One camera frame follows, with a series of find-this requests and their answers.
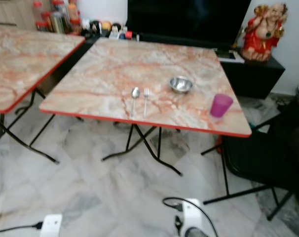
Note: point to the stainless steel bowl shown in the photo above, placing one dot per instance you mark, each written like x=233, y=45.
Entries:
x=181, y=85

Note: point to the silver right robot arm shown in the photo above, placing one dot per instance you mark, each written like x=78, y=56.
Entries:
x=197, y=233

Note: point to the black folding chair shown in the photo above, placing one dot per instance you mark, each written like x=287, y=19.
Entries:
x=263, y=153

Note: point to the purple plastic cup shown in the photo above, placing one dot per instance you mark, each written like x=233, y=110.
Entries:
x=220, y=106

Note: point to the silver metal fork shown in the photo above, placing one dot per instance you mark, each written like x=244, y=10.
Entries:
x=146, y=97

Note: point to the silver metal spoon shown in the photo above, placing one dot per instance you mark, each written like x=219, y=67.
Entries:
x=135, y=93

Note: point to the black television cabinet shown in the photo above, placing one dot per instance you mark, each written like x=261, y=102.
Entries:
x=253, y=79

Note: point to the marble top folding table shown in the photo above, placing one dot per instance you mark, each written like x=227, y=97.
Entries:
x=21, y=64
x=110, y=69

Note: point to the white black flat device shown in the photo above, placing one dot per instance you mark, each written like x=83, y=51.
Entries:
x=229, y=56

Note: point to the small white box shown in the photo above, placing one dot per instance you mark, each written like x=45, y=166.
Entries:
x=114, y=34

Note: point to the red laughing Buddha statue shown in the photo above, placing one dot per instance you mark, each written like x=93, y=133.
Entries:
x=262, y=38

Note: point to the black round figurine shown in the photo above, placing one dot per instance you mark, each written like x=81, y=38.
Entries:
x=118, y=26

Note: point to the black flat screen television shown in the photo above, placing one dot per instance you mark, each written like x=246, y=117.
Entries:
x=184, y=17

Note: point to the yellow round figurine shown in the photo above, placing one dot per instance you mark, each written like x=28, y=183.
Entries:
x=106, y=26

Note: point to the small red plastic jar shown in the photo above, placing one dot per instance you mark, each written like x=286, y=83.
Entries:
x=74, y=27
x=42, y=26

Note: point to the stainless steel tumbler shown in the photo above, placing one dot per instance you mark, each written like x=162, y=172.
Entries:
x=58, y=23

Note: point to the orange snack plastic jar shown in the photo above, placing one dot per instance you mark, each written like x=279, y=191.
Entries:
x=73, y=11

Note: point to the wide red lid plastic jar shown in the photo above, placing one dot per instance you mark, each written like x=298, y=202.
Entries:
x=58, y=7

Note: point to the light wooden drawer cabinet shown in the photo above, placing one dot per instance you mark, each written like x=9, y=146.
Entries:
x=11, y=12

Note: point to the tall red lid plastic jar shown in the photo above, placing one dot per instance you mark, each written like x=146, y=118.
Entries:
x=38, y=12

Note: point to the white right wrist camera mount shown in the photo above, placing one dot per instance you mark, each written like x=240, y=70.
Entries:
x=192, y=215

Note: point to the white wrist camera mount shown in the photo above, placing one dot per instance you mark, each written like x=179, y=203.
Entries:
x=52, y=225
x=192, y=215

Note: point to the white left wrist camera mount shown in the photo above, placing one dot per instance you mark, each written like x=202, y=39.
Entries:
x=52, y=225

